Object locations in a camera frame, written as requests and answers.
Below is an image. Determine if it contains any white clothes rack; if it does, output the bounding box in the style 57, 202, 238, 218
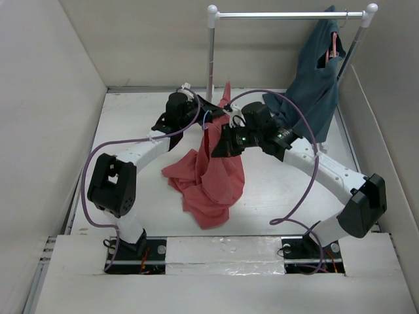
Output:
206, 3, 378, 101

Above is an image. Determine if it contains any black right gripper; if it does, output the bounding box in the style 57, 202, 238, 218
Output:
211, 122, 262, 158

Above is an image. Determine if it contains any light blue wire hanger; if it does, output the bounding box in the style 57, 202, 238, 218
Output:
202, 111, 211, 130

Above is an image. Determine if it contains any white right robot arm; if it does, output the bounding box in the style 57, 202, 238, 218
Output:
211, 102, 387, 257

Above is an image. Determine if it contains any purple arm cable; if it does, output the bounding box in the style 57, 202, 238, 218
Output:
81, 87, 201, 272
225, 90, 325, 275

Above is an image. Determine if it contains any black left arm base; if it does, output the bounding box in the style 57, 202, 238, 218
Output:
103, 237, 168, 275

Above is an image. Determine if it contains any red t shirt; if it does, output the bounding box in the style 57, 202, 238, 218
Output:
161, 80, 246, 230

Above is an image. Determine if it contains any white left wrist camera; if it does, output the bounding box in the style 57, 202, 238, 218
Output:
177, 82, 192, 94

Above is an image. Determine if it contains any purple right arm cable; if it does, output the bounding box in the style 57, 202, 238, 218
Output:
225, 90, 325, 275

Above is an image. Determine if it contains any pink hanger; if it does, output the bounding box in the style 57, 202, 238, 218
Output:
325, 32, 340, 64

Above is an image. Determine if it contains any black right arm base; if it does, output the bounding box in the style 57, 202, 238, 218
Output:
277, 218, 349, 275

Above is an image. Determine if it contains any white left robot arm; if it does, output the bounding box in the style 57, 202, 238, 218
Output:
87, 92, 227, 260

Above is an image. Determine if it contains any teal t shirt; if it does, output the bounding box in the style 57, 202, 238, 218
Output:
263, 19, 346, 143

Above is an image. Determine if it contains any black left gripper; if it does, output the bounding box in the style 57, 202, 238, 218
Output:
179, 95, 227, 130

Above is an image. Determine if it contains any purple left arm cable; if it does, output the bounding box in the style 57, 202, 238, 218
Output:
81, 87, 201, 272

